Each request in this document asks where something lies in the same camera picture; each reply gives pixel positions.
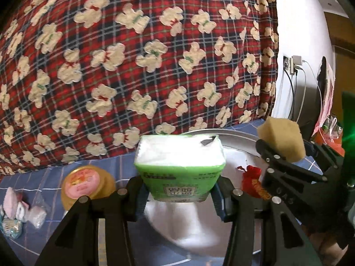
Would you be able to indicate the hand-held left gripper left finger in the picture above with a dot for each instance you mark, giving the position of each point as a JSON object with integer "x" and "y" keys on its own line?
{"x": 141, "y": 198}

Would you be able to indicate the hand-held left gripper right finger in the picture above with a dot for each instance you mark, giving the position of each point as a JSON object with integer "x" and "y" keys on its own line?
{"x": 219, "y": 203}

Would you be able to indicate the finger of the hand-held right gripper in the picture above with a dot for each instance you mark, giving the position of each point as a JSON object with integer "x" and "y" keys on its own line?
{"x": 283, "y": 171}
{"x": 330, "y": 158}

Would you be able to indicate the yellow sponge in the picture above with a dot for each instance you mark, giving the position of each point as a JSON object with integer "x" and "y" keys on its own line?
{"x": 281, "y": 141}

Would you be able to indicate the round silver metal tray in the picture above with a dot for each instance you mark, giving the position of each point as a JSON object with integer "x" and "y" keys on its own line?
{"x": 177, "y": 227}

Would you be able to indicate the green tissue pack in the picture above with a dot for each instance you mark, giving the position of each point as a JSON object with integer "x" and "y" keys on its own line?
{"x": 180, "y": 169}

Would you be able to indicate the red candy wrapper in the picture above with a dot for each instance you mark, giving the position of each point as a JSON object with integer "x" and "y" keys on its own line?
{"x": 252, "y": 181}

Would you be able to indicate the yellow jelly cup pink lid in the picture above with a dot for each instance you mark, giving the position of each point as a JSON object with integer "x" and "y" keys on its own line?
{"x": 83, "y": 184}

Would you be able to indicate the blue checked bed sheet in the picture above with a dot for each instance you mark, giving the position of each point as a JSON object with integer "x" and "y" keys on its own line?
{"x": 41, "y": 177}

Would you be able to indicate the white pink wrapped sock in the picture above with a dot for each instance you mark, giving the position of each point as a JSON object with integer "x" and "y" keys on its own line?
{"x": 36, "y": 216}

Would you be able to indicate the light blue wrapped sock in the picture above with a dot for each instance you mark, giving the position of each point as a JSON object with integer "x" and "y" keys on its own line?
{"x": 11, "y": 228}

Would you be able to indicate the red plaid bear blanket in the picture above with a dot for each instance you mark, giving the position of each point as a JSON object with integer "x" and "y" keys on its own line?
{"x": 138, "y": 61}

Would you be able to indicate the white wall charger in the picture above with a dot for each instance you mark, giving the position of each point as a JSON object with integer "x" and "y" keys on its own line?
{"x": 295, "y": 61}

